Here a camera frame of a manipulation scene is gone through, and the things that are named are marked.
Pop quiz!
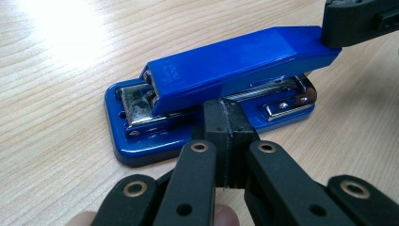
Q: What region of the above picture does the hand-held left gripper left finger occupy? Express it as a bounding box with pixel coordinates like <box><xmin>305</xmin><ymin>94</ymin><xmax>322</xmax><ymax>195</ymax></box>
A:
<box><xmin>191</xmin><ymin>99</ymin><xmax>233</xmax><ymax>189</ymax></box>

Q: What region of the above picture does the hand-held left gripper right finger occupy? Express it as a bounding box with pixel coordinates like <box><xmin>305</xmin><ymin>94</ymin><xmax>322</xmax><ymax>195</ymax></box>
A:
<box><xmin>223</xmin><ymin>99</ymin><xmax>262</xmax><ymax>190</ymax></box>

